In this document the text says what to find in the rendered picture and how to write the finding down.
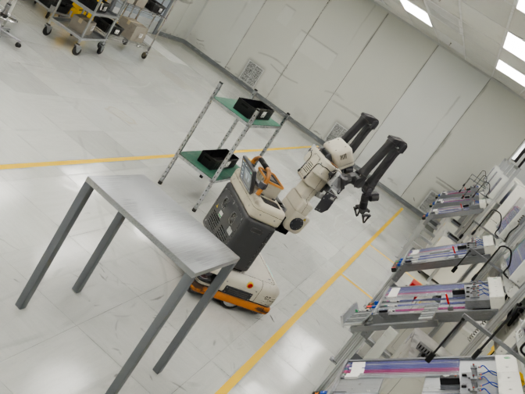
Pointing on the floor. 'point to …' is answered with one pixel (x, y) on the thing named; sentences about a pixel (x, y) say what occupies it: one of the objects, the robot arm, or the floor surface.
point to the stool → (8, 21)
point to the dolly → (55, 6)
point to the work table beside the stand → (193, 252)
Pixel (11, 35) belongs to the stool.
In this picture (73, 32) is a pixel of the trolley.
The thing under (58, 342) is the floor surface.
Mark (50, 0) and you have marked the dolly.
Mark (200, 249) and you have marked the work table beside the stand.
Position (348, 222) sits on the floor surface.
